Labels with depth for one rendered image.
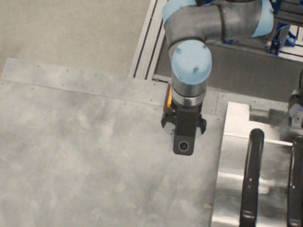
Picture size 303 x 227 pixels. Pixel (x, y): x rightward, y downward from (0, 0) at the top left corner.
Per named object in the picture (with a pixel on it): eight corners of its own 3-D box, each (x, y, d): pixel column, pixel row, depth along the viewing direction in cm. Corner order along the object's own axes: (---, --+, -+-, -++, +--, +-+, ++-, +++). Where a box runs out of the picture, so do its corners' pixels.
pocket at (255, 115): (248, 110, 167) (250, 104, 164) (268, 114, 167) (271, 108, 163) (246, 126, 165) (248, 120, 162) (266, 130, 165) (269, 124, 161)
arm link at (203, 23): (211, 11, 138) (220, 55, 133) (159, 17, 137) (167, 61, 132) (214, -11, 130) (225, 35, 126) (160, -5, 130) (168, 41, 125)
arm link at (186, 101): (205, 101, 130) (165, 94, 131) (203, 110, 134) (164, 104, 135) (210, 69, 133) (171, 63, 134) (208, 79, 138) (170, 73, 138)
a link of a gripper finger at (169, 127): (173, 116, 157) (184, 102, 149) (169, 138, 155) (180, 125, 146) (161, 113, 157) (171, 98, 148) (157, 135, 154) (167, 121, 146)
